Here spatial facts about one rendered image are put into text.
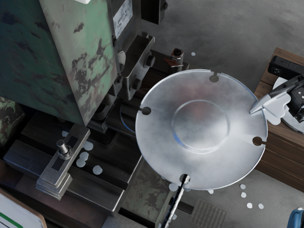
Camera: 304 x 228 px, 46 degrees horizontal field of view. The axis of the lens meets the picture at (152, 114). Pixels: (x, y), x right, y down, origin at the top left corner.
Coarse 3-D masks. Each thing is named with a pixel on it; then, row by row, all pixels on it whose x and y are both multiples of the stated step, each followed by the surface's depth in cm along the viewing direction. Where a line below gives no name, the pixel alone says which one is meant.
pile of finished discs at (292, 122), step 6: (282, 78) 138; (276, 84) 136; (288, 108) 131; (288, 114) 130; (282, 120) 130; (288, 120) 129; (294, 120) 129; (294, 126) 128; (300, 126) 128; (300, 132) 128
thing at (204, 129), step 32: (160, 96) 83; (192, 96) 83; (224, 96) 82; (160, 128) 80; (192, 128) 79; (224, 128) 78; (256, 128) 79; (160, 160) 76; (192, 160) 76; (224, 160) 76; (256, 160) 75
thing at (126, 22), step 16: (112, 0) 53; (128, 0) 58; (128, 16) 61; (128, 32) 64; (128, 48) 67; (144, 48) 67; (128, 64) 65; (144, 64) 70; (128, 80) 65; (112, 96) 69; (128, 96) 70
